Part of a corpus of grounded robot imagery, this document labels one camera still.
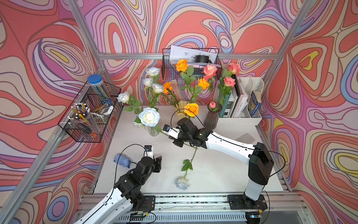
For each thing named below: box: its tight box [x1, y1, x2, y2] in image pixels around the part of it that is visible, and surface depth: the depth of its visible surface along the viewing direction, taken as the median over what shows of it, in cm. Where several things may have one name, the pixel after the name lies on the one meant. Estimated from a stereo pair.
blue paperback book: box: [250, 91, 262, 118], surface depth 101 cm
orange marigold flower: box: [162, 82, 173, 94], surface depth 82 cm
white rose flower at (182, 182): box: [174, 147, 198, 191], surface depth 80 cm
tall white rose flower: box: [142, 66, 165, 109], surface depth 79 cm
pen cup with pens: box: [67, 102, 100, 134], surface depth 63 cm
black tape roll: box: [193, 55, 214, 64], surface depth 84 cm
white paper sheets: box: [169, 44, 218, 64], surface depth 88 cm
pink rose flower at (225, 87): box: [218, 76, 236, 105], surface depth 85 cm
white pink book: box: [231, 74, 248, 119], surface depth 95 cm
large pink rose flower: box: [201, 64, 218, 105], surface depth 76 cm
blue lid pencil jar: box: [87, 74, 112, 105], surface depth 75 cm
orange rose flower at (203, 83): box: [197, 77, 210, 90], surface depth 79 cm
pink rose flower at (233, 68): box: [220, 62, 241, 82], surface depth 85 cm
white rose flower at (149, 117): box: [138, 107, 161, 127], surface depth 61 cm
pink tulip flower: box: [208, 101, 219, 112], surface depth 81 cm
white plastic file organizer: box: [217, 77, 265, 126], surface depth 104 cm
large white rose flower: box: [116, 91, 141, 115], surface depth 78 cm
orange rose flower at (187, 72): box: [176, 58, 197, 96], surface depth 79 cm
